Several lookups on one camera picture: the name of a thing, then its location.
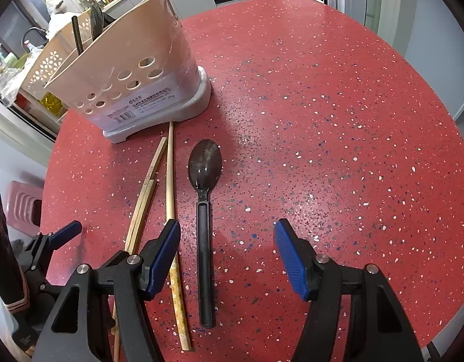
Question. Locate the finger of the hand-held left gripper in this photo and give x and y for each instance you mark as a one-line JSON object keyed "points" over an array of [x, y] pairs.
{"points": [[47, 290], [66, 230]]}

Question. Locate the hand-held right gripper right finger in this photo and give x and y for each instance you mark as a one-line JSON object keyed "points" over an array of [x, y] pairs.
{"points": [[290, 260]]}

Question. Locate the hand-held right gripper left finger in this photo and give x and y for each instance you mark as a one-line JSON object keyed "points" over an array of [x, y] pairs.
{"points": [[162, 260]]}

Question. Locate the yellow patterned wooden chopstick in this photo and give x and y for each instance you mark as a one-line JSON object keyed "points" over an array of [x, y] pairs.
{"points": [[170, 181]]}

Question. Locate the beige cutlery drainer holder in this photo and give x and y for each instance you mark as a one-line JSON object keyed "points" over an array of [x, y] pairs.
{"points": [[149, 45]]}

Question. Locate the pink plastic stool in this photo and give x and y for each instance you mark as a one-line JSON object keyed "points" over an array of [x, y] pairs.
{"points": [[24, 207]]}

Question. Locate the yellow oil bottle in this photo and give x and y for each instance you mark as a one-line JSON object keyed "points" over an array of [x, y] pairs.
{"points": [[51, 102]]}

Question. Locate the clear plastic bags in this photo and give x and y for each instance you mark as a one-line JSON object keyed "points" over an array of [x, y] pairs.
{"points": [[5, 79]]}

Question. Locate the beige perforated storage rack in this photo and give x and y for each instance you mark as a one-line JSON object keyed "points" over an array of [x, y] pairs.
{"points": [[53, 60]]}

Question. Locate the black kitchen faucet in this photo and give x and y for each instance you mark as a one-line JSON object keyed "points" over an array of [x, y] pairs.
{"points": [[28, 34]]}

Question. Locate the white plastic bag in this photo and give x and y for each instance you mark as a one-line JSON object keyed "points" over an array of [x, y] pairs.
{"points": [[56, 10]]}

